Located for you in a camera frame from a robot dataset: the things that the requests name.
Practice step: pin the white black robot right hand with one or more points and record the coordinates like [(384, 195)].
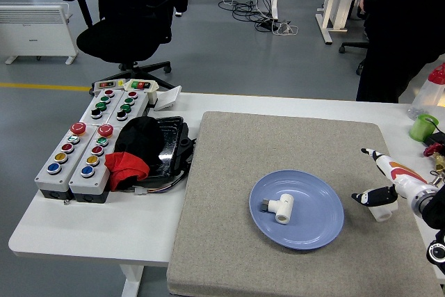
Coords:
[(400, 175)]

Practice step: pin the plain white tee pipe fitting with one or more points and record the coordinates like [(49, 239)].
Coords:
[(382, 214)]

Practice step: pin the white tee fitting metal nut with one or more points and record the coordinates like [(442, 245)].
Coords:
[(283, 208)]

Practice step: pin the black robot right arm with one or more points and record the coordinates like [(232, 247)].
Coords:
[(436, 215)]

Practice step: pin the blue round plate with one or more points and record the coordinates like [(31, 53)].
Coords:
[(306, 227)]

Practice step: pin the person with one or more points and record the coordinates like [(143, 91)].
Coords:
[(400, 32)]

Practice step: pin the black chair wheel base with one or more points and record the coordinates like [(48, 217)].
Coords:
[(354, 46)]

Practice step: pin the green plastic cup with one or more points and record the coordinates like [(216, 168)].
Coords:
[(420, 128)]

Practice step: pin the black power adapter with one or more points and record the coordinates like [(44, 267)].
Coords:
[(436, 138)]

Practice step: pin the clear bottle red cap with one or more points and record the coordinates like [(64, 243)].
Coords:
[(429, 97)]

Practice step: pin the grey-brown mat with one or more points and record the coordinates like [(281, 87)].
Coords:
[(243, 158)]

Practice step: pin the black plastic tray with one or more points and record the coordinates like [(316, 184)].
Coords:
[(172, 140)]

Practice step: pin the black office chair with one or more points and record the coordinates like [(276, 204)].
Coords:
[(114, 39)]

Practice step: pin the black cloth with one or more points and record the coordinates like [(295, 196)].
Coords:
[(140, 140)]

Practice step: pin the red cloth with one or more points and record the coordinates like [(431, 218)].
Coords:
[(125, 166)]

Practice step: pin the white table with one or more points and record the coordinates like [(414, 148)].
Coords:
[(104, 227)]

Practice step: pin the grey five-button control box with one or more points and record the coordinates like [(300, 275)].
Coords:
[(91, 172), (57, 168)]

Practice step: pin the white panel heater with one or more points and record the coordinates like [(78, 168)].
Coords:
[(34, 29)]

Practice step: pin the white desk frame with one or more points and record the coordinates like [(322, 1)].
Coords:
[(333, 5)]

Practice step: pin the white plastic wall switch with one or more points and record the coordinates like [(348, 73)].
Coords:
[(167, 98)]

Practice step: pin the white green-red switch box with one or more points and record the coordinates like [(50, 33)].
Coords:
[(142, 86)]

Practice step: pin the small grey switch panel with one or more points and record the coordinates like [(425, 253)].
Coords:
[(106, 85)]

